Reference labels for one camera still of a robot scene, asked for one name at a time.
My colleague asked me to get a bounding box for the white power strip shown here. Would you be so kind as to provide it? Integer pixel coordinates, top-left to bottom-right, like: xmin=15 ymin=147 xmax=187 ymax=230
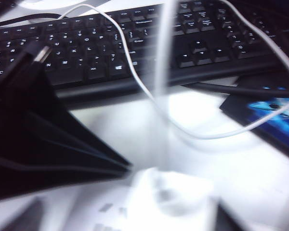
xmin=31 ymin=182 xmax=222 ymax=231

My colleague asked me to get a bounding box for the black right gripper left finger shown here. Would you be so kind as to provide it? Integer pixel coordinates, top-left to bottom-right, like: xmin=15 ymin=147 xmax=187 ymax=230
xmin=0 ymin=54 xmax=133 ymax=203

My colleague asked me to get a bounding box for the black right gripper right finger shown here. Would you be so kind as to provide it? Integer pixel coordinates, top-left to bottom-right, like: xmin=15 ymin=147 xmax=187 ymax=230
xmin=216 ymin=202 xmax=257 ymax=231

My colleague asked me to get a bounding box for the white charger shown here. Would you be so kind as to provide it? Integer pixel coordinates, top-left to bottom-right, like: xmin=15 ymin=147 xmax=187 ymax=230
xmin=124 ymin=167 xmax=219 ymax=231

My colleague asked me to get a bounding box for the black keyboard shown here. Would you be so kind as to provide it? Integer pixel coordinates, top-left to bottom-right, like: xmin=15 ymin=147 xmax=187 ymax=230
xmin=0 ymin=0 xmax=289 ymax=105

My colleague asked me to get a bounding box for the blue monitor box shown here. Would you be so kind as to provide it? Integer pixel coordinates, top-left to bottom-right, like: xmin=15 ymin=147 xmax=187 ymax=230
xmin=219 ymin=74 xmax=289 ymax=167

